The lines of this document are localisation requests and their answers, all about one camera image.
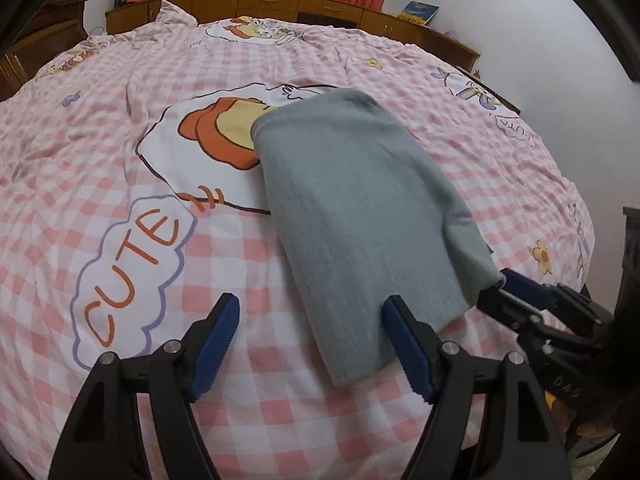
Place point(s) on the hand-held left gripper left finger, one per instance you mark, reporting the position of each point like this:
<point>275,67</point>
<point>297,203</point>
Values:
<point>217,340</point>

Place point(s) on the blue book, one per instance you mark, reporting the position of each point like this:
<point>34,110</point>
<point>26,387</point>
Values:
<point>420,12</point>

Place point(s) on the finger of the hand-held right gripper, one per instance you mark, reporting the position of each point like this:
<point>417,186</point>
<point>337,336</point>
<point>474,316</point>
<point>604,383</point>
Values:
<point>505,305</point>
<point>527,287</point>

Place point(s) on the grey pants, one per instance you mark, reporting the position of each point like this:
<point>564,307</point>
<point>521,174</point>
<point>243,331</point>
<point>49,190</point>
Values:
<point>360,220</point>

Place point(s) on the pink checked printed bed cover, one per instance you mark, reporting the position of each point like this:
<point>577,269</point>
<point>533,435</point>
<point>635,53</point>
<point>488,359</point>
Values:
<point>100,160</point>

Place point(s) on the wooden headboard cabinet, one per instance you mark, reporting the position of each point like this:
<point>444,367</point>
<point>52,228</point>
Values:
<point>325,10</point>

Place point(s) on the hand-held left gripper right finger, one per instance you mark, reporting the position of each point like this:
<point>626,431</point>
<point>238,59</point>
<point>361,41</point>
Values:
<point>407,350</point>

